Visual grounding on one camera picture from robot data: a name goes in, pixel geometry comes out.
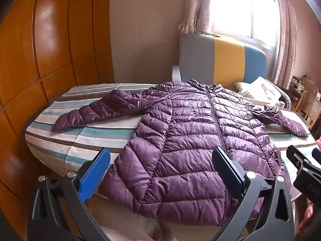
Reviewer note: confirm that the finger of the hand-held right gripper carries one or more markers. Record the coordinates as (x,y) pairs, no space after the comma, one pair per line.
(298,159)
(318,155)

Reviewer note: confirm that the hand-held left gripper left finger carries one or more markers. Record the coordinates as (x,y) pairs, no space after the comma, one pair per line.
(95,173)

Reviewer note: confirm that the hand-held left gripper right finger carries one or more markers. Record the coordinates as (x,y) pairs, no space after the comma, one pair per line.
(229,173)

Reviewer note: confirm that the purple down jacket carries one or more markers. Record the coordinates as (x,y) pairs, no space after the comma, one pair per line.
(185,135)

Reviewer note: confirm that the person's right hand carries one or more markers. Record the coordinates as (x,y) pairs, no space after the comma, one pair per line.
(308,217)

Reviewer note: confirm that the striped bed cover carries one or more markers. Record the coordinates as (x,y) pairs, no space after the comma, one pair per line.
(75,138)

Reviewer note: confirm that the wicker chair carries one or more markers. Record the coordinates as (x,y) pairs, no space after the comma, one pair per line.
(309,105)

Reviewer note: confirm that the grey striped round cushion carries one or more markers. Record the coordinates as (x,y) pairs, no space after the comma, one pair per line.
(286,100)

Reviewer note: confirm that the cluttered side table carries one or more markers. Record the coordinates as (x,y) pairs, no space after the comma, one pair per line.
(301,84)

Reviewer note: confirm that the white printed pillow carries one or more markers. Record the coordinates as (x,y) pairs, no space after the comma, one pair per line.
(263,89)

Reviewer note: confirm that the cream pillow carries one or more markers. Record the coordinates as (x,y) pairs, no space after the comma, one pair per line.
(239,86)

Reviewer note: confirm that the grey yellow blue sofa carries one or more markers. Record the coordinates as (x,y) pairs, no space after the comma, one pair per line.
(200,60)

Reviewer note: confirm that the pink curtain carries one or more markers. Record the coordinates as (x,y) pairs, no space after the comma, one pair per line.
(287,42)

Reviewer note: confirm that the wooden wardrobe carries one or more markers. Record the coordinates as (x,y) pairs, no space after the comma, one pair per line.
(45,42)

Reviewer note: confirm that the bright window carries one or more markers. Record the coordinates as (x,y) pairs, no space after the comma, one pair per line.
(245,10)

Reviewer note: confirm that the star print curtain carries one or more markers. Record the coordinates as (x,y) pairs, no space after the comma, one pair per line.
(195,5)

